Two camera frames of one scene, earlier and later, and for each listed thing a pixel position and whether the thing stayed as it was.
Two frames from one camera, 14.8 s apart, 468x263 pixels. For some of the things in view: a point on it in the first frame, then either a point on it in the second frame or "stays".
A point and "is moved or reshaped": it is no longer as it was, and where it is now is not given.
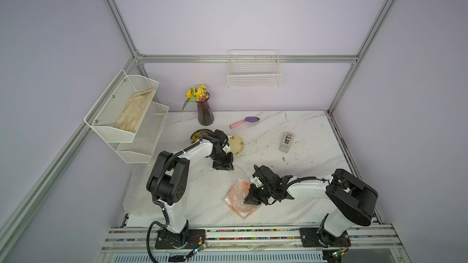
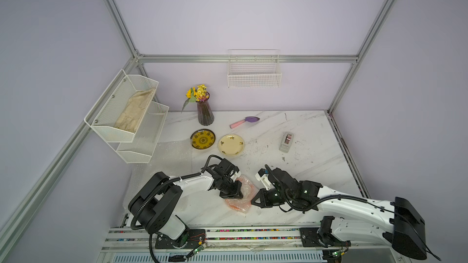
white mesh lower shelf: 141,149 stays
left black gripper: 226,166 → 235,192
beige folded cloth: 134,111 stays
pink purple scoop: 248,119 stays
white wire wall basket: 251,69 stays
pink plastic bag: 236,193 is moved or reshaped
